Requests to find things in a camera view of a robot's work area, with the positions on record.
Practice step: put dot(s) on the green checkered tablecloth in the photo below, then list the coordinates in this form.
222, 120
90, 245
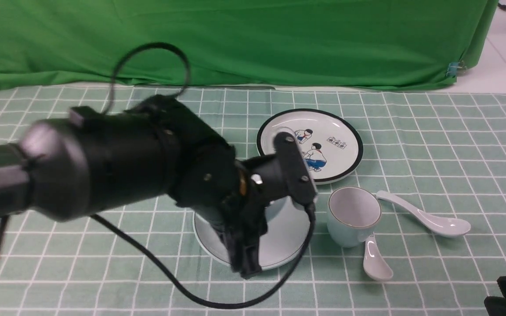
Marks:
442, 152

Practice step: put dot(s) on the short white ceramic spoon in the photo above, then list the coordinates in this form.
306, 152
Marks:
374, 264

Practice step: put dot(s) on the illustrated plate black rim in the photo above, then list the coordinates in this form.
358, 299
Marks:
331, 147

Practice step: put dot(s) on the pale blue plate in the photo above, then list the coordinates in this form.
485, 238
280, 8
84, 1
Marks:
288, 226

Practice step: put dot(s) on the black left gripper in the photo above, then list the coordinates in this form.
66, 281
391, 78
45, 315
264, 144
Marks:
231, 195

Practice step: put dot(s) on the long white ceramic spoon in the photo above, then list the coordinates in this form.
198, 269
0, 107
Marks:
446, 227

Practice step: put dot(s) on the green backdrop cloth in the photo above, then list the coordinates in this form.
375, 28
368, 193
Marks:
370, 44

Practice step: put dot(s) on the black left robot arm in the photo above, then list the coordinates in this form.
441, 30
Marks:
74, 167

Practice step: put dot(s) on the pale blue cup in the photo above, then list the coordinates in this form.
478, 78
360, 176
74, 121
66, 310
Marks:
353, 216

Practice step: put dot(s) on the blue binder clip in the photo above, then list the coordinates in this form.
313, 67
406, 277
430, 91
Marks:
452, 70

